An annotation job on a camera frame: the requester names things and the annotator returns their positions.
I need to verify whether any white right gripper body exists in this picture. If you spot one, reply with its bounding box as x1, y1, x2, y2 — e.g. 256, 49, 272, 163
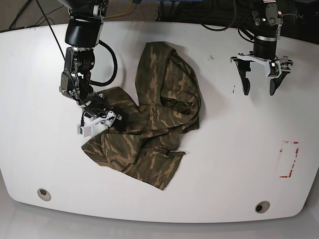
80, 109, 122, 137

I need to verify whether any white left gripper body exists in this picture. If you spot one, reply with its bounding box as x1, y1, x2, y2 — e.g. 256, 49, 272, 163
230, 52, 293, 77

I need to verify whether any camouflage t-shirt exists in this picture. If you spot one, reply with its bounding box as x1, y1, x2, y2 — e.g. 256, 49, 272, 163
82, 42, 201, 190

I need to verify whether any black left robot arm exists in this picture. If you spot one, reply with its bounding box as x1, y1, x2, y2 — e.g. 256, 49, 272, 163
231, 0, 293, 96

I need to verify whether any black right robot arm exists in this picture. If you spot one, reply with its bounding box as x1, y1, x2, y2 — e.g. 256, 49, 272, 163
59, 0, 125, 137

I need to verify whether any red tape rectangle marking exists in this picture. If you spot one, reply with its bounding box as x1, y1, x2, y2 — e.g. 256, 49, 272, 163
277, 141, 299, 178

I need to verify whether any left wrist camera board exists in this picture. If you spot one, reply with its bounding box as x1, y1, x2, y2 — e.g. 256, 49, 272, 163
269, 62, 280, 77

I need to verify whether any black loop cable left arm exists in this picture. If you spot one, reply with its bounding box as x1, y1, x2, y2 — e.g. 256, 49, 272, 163
201, 0, 252, 32

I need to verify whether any left table cable grommet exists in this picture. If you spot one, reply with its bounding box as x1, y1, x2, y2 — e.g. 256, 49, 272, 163
37, 188, 51, 202

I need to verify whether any table cable grommet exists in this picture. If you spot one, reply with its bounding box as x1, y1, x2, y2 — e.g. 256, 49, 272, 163
37, 188, 51, 202
255, 201, 270, 214

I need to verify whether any yellow cable on floor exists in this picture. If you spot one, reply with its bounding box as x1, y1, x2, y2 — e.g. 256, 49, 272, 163
104, 0, 133, 19

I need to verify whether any right table cable grommet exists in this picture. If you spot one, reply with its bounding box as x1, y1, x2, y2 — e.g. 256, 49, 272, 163
255, 201, 270, 214

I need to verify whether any black cable on floor left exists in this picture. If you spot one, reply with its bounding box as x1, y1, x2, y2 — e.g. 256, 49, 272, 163
8, 0, 65, 29

